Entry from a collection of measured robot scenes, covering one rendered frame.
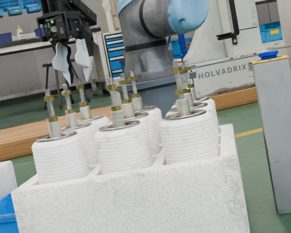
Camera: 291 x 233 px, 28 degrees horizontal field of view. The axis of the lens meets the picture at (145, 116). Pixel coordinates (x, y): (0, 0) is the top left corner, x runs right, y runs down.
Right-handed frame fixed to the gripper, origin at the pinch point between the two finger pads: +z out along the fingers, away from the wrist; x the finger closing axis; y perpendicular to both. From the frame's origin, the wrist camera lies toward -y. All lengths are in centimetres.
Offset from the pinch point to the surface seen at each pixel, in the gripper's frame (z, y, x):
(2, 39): -46, -410, -307
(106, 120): 10.5, 0.7, 4.8
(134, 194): 20.5, 27.6, 21.0
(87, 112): 7.9, 1.3, 0.9
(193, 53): 2, -209, -38
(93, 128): 10.3, 12.4, 7.6
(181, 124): 10.5, 22.3, 29.5
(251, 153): 35, -66, 20
